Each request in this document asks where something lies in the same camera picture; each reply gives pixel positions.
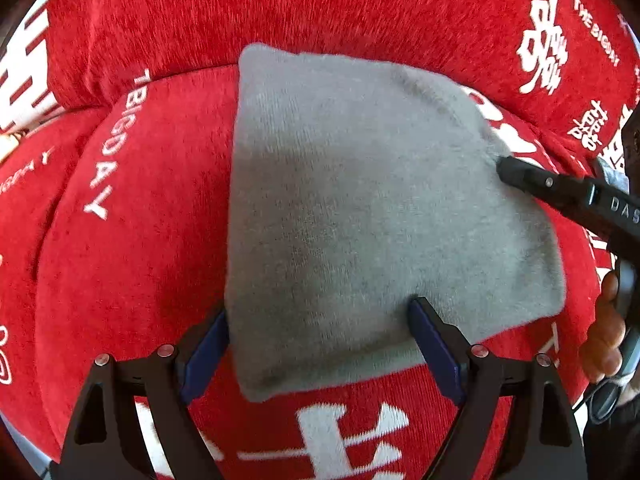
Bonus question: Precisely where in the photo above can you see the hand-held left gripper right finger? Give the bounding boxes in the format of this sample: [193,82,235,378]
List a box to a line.
[407,297,588,480]

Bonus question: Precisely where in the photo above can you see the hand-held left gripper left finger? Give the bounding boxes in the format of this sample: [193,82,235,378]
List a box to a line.
[50,307,231,480]

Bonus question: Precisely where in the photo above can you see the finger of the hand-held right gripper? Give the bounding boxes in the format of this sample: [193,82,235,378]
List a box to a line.
[497,156,598,216]

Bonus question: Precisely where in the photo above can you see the grey cloth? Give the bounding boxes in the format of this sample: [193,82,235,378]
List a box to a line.
[223,42,567,403]

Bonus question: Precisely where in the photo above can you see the person's right hand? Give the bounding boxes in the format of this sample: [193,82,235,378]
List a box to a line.
[582,270,626,383]

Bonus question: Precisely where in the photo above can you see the red printed blanket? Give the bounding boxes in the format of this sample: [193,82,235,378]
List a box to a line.
[0,0,640,480]

